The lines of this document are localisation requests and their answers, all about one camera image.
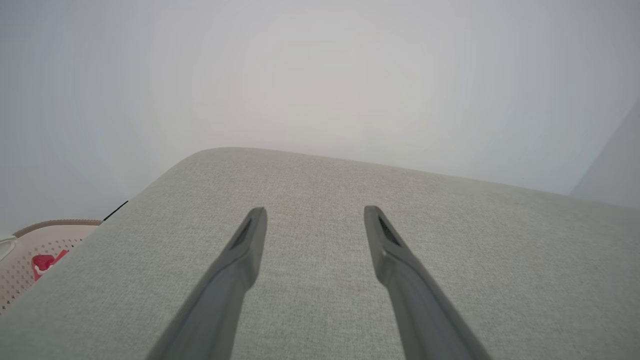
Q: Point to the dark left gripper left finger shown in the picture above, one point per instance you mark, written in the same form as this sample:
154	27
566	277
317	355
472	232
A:
225	290

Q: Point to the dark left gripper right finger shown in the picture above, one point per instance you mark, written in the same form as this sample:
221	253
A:
415	295

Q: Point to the red garment with white trim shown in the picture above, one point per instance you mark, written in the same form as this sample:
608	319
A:
42	262

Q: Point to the grey fabric sofa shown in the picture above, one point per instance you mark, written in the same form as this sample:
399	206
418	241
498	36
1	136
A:
320	175

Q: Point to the beige perforated laundry basket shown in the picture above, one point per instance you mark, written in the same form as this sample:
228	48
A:
50	235

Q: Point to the white fabric piece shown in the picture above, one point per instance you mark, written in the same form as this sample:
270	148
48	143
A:
7	247

